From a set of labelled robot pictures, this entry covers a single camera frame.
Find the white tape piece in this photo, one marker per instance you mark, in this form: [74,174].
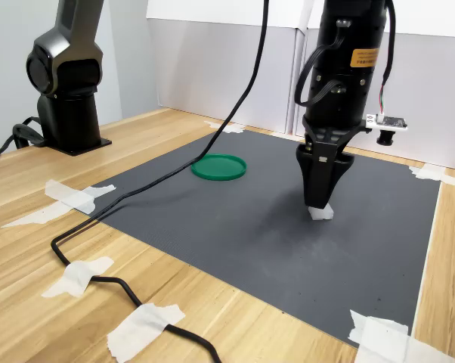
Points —
[286,136]
[76,278]
[80,198]
[382,340]
[429,173]
[140,329]
[235,128]

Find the round green lid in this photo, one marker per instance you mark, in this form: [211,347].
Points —
[221,168]

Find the white partition panel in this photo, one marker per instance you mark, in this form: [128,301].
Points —
[431,94]
[197,75]

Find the small white camera box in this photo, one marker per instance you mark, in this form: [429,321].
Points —
[392,123]

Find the long white tape strip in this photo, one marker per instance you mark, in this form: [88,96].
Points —
[428,257]

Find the dark grey mat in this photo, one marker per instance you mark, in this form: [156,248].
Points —
[250,246]

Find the small white plastic terminal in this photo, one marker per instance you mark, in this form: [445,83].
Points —
[322,215]

